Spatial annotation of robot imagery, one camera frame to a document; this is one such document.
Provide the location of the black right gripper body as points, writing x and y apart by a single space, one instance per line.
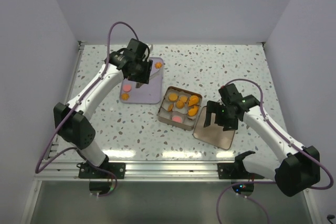
223 118

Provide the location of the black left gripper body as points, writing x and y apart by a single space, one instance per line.
142 72

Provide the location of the metal tongs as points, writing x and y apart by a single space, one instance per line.
152 76

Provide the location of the orange animal shaped cookie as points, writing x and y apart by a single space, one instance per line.
194 107

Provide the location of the brown flower cookie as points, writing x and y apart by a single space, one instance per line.
158 65

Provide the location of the orange round cookie large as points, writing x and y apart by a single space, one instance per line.
193 100

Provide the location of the orange ridged cookie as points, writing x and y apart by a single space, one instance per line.
192 113

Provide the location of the gold cookie tin lid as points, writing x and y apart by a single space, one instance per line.
213 134

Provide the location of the orange flower cookie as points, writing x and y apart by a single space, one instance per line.
170 107
183 99

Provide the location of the gold cookie tin base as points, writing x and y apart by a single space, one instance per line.
165 117

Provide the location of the brown round cookie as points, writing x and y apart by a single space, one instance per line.
180 104

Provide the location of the pink round cookie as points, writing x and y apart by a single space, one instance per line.
127 88
177 118

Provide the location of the orange round biscuit cookie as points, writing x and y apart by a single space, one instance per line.
173 97

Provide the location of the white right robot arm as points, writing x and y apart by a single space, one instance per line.
297 167

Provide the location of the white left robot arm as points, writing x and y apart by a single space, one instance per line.
72 120

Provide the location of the lilac plastic tray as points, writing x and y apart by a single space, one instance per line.
148 93

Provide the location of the orange cookie bottom left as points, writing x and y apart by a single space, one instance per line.
125 96

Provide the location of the aluminium mounting rail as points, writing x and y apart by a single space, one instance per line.
149 171

